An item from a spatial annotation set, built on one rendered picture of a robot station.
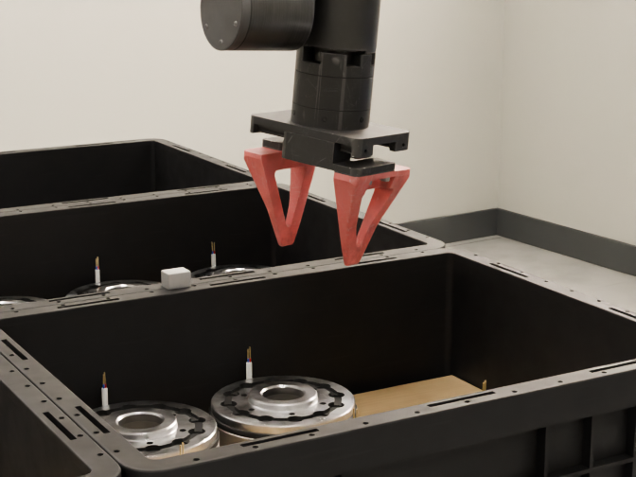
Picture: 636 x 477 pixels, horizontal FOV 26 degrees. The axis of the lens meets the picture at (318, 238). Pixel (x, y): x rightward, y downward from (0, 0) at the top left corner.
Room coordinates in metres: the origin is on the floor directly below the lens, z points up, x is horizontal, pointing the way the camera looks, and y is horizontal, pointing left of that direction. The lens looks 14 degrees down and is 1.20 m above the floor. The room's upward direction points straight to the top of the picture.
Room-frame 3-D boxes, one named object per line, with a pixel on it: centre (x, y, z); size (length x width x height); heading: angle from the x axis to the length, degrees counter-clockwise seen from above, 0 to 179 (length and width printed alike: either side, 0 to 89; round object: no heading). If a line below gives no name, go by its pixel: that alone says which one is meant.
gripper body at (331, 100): (0.99, -0.01, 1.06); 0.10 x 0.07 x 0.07; 51
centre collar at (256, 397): (0.91, 0.02, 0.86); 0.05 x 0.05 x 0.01
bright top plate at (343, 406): (0.91, 0.02, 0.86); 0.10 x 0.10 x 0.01
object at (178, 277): (0.96, 0.10, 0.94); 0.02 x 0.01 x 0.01; 120
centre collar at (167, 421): (0.86, 0.12, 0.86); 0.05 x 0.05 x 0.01
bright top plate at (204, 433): (0.86, 0.12, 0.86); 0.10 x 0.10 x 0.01
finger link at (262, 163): (1.00, 0.01, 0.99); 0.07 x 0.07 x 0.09; 51
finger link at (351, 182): (0.98, -0.02, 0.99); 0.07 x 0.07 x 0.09; 51
